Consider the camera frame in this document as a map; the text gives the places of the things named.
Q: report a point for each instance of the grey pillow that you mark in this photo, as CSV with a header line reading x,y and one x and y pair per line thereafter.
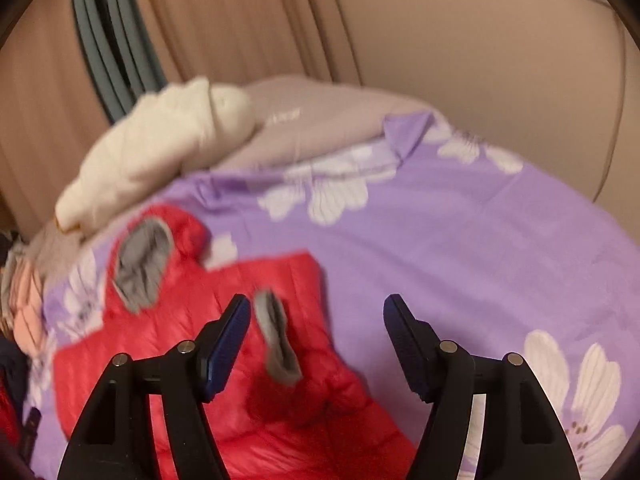
x,y
310,120

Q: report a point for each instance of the pile of folded clothes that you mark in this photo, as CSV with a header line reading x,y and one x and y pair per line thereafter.
x,y
22,305

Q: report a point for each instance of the red puffer jacket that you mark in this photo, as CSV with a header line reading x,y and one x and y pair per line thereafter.
x,y
280,390

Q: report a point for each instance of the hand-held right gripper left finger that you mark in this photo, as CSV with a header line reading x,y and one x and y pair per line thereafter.
x,y
227,347

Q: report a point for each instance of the beige curtain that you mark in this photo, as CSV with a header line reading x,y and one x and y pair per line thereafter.
x,y
210,25

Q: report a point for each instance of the purple floral bed sheet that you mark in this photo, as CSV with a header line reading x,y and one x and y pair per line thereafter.
x,y
430,240

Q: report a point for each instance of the white plush toy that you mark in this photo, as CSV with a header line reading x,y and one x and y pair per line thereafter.
x,y
160,145

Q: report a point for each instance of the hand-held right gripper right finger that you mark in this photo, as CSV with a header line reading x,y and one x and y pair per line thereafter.
x,y
407,347

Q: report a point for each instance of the grey-blue curtain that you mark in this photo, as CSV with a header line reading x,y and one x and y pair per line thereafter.
x,y
112,35

